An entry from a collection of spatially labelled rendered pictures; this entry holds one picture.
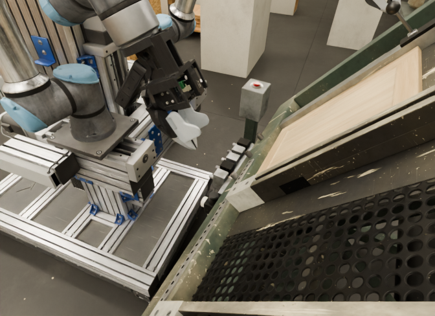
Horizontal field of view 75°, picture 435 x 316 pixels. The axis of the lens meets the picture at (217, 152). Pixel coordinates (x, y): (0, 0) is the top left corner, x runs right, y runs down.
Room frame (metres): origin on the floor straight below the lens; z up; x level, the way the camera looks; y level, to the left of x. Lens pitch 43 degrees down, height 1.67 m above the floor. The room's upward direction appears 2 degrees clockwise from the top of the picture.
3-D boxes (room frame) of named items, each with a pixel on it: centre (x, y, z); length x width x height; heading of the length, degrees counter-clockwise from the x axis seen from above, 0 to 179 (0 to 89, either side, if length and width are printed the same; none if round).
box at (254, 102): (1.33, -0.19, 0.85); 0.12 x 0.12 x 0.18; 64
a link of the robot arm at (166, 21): (1.26, 0.27, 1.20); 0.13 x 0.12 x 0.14; 150
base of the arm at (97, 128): (0.79, 0.44, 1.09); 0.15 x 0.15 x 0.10
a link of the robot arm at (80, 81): (0.78, 0.44, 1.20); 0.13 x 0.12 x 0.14; 147
